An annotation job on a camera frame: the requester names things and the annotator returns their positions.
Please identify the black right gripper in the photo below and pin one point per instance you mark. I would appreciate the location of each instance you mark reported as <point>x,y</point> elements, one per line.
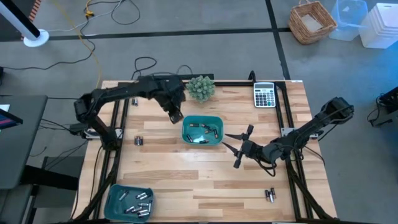
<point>252,150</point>

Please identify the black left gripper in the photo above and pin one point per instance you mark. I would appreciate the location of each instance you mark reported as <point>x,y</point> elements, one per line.
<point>169,91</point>

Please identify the copper AA battery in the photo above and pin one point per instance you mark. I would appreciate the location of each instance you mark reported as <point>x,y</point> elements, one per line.
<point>209,131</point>

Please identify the black copper Duracell battery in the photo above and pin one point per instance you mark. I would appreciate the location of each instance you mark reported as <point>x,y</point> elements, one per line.
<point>204,141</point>

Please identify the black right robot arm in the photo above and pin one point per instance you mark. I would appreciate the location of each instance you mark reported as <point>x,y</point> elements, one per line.
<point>311,127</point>

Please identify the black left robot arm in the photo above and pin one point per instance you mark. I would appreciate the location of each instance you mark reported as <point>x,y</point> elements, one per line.
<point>124,90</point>

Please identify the teal plastic bin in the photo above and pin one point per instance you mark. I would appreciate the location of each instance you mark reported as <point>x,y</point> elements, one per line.
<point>199,133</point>
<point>115,211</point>

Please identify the green artificial succulent plant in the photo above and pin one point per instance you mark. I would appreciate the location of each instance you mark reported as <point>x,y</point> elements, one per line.
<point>200,89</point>

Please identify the white desk calculator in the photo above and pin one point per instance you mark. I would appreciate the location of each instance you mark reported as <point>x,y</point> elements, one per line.
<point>264,99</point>

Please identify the black clamp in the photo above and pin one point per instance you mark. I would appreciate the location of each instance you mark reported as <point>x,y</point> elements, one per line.
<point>252,76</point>

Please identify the black power brick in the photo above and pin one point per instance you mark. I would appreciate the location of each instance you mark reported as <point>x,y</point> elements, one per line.
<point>77,128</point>

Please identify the wicker basket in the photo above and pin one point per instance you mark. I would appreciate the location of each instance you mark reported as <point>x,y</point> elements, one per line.
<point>303,36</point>

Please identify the grey cardboard sheet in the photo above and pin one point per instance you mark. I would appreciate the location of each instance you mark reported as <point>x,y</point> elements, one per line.
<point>311,23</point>

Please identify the black desk base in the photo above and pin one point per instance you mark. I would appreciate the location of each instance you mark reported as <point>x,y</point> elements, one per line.
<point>49,179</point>

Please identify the white pole stand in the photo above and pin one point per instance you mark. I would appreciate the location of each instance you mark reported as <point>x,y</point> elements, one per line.
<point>36,39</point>

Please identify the black equipment box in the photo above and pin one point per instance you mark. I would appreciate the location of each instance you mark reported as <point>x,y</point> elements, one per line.
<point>390,99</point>

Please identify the dark grey desk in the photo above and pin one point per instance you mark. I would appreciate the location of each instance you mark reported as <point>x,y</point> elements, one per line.
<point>21,155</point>

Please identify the clear plastic bin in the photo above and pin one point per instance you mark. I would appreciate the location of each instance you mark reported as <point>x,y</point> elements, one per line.
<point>348,18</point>

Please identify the black screen device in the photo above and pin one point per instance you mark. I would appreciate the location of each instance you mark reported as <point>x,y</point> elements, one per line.
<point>6,119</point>

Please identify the stacked white bins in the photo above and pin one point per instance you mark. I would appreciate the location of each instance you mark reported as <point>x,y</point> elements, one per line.
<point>382,28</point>

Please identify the black metal table frame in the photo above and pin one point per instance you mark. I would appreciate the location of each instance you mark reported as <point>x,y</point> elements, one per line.
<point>236,84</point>

